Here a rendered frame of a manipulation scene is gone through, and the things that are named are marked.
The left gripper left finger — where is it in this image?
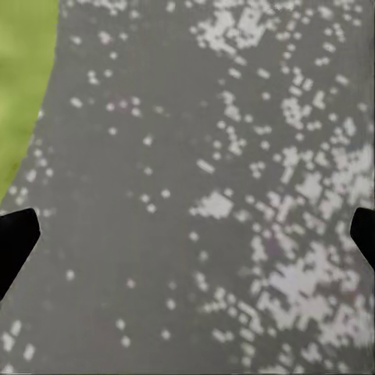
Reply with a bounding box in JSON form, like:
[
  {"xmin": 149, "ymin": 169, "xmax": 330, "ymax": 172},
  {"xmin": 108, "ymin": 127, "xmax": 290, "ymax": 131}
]
[{"xmin": 0, "ymin": 208, "xmax": 41, "ymax": 302}]

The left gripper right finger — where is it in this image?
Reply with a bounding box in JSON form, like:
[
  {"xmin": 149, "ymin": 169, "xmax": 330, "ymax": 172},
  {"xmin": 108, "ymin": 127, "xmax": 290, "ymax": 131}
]
[{"xmin": 350, "ymin": 207, "xmax": 375, "ymax": 269}]

